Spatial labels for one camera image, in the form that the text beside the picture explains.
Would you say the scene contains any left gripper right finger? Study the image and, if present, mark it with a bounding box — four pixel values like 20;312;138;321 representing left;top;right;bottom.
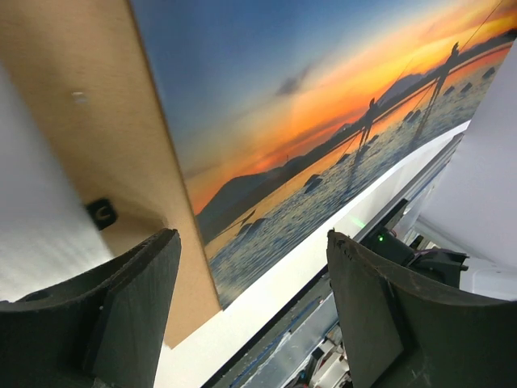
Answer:
326;230;516;387

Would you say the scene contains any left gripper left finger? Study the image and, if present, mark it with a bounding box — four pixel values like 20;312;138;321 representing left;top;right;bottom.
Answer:
1;229;181;387

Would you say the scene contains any sunset photo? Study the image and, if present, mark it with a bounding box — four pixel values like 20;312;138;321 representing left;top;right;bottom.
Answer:
130;1;516;308

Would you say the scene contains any brown backing board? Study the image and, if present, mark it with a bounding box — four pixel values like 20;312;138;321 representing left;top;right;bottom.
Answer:
1;1;220;348

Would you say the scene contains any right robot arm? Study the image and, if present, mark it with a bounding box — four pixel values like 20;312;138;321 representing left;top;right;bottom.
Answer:
361;226;469;289

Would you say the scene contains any aluminium rail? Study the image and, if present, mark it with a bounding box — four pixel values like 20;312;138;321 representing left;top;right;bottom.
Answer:
208;138;459;387

